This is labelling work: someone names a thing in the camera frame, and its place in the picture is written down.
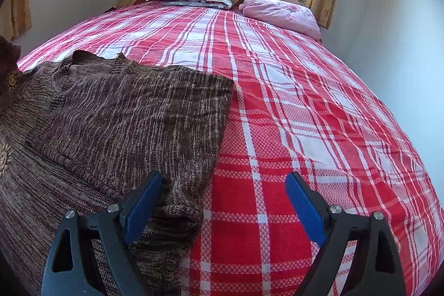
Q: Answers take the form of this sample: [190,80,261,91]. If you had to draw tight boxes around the pink pillow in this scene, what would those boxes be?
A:
[239,0,321,43]

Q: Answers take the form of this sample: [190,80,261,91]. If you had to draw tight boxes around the brown knitted sweater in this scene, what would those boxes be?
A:
[1,40,234,295]

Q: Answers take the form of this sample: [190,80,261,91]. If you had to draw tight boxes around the red white plaid bedsheet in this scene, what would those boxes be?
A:
[19,2,443,295]

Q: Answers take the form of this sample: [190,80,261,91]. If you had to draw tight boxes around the dark object beside bed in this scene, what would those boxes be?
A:
[104,7,116,14]

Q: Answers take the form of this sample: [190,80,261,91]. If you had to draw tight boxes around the yellow curtain at far left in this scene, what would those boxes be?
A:
[1,0,32,41]

